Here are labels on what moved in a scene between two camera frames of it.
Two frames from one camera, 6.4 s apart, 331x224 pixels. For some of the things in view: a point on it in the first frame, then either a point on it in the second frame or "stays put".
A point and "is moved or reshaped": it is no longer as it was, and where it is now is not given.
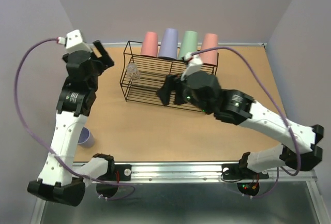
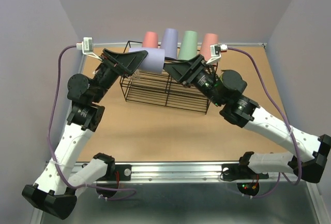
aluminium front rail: x=189 y=174 stays put
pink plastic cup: x=210 y=40 stays put
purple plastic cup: x=86 y=139 is moved or reshaped
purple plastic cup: x=168 y=47 stays put
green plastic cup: x=189 y=43 stays put
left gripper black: x=106 y=61 → x=126 y=63
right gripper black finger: x=164 y=92 → x=182 y=70
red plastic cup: x=150 y=44 stays put
